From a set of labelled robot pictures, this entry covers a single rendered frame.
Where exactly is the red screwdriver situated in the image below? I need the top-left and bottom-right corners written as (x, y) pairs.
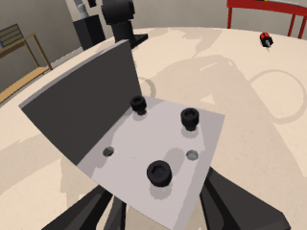
top-left (260, 33), bottom-right (273, 48)

